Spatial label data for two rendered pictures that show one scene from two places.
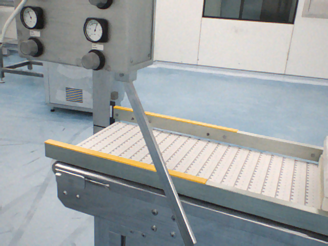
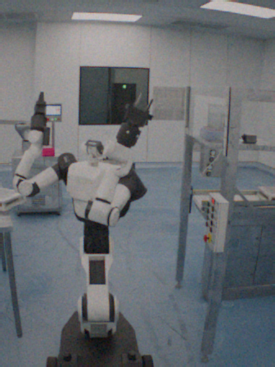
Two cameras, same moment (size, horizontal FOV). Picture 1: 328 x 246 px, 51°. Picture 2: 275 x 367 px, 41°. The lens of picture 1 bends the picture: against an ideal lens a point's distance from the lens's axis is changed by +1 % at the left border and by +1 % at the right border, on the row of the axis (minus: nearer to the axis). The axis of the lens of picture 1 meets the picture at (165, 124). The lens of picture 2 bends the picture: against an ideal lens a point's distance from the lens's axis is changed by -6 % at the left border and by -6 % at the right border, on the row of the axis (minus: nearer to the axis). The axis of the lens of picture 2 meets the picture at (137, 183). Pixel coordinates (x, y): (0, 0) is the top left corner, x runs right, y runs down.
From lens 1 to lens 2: 228 cm
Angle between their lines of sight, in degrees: 26
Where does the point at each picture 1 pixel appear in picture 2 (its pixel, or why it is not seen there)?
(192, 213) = (244, 209)
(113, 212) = not seen: hidden behind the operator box
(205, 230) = (247, 213)
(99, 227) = (182, 242)
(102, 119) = (187, 196)
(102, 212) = not seen: hidden behind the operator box
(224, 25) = (96, 129)
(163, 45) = not seen: hidden behind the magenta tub
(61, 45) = (216, 172)
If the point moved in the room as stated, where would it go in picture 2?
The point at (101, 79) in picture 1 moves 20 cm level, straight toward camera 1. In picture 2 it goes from (187, 181) to (206, 187)
